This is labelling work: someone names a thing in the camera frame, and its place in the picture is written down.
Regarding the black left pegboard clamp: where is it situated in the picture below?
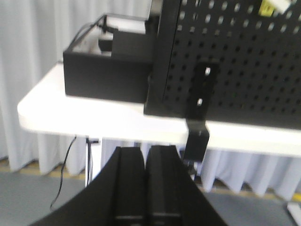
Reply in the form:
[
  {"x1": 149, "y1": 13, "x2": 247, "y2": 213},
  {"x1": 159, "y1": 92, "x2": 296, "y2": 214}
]
[{"x1": 183, "y1": 62, "x2": 219, "y2": 165}]

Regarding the black open equipment box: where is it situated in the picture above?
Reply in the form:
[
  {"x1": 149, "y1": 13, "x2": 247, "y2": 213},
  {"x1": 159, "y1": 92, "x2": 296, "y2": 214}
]
[{"x1": 63, "y1": 14, "x2": 159, "y2": 104}]

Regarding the grey pleated curtain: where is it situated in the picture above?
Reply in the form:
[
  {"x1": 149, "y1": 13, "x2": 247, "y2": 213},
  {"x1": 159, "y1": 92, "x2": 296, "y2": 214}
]
[{"x1": 0, "y1": 0, "x2": 301, "y2": 200}]

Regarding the yellow white pegboard switch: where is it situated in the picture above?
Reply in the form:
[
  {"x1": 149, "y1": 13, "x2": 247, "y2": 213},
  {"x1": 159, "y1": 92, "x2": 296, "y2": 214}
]
[{"x1": 258, "y1": 0, "x2": 292, "y2": 17}]

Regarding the white standing desk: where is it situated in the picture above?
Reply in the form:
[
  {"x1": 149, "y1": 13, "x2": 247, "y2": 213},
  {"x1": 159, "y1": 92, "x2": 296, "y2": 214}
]
[{"x1": 17, "y1": 63, "x2": 301, "y2": 183}]

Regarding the black perforated pegboard panel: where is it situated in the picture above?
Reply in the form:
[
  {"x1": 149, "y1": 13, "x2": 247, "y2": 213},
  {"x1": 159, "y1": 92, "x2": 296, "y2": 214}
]
[{"x1": 144, "y1": 0, "x2": 301, "y2": 129}]

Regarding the black hanging power cable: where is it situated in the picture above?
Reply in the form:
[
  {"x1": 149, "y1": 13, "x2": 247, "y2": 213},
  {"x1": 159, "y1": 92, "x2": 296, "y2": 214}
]
[{"x1": 49, "y1": 135, "x2": 78, "y2": 211}]

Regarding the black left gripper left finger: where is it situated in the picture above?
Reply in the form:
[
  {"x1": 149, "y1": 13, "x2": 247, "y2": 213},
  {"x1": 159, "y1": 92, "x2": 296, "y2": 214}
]
[{"x1": 33, "y1": 146, "x2": 146, "y2": 226}]

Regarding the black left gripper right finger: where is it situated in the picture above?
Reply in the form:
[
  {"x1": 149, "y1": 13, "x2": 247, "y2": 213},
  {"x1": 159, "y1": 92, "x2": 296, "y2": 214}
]
[{"x1": 146, "y1": 145, "x2": 227, "y2": 226}]

